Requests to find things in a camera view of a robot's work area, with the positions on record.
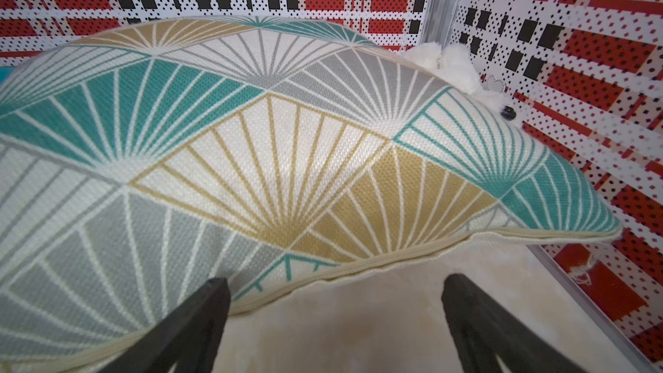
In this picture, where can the geometric fan pattern pillow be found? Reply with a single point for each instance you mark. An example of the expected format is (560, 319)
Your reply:
(141, 162)

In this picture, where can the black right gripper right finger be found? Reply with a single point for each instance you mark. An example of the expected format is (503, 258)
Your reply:
(488, 338)

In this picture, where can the white plush toy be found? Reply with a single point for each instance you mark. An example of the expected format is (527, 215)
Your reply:
(453, 64)

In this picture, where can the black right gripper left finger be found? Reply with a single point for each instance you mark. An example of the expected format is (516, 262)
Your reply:
(187, 340)

